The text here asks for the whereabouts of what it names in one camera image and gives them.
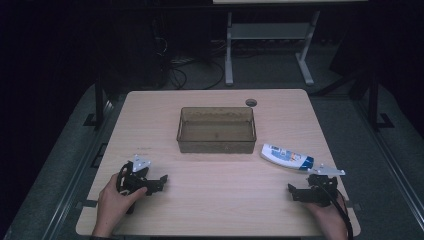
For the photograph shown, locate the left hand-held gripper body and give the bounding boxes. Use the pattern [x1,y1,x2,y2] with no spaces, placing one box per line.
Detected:
[115,154,155,215]

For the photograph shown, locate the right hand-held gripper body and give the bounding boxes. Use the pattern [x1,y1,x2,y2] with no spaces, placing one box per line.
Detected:
[301,163,347,208]

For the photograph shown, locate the white and blue tube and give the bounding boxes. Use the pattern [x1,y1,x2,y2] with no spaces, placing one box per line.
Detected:
[260,143,315,172]

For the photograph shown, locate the brown translucent plastic box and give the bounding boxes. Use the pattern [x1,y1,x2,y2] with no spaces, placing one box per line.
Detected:
[176,106,258,155]

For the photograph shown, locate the person's left hand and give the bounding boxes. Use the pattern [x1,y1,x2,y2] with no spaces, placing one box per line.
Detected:
[91,173,148,239]

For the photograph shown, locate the person's right hand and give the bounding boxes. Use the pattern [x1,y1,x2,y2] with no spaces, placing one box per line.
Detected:
[304,193,350,240]

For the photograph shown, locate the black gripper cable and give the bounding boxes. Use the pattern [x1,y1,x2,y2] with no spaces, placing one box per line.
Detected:
[316,181,355,240]

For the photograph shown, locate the metal floor rail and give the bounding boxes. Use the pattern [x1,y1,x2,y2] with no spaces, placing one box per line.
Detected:
[40,99,116,240]
[353,98,424,221]

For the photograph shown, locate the black upright post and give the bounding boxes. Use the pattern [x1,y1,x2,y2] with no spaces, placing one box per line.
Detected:
[82,75,106,128]
[367,73,395,132]

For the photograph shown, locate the black floor cables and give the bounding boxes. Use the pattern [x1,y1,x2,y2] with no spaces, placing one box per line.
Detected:
[165,57,226,91]

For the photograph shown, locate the grey metal table frame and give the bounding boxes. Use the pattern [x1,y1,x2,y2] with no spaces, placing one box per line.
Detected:
[224,10,321,87]

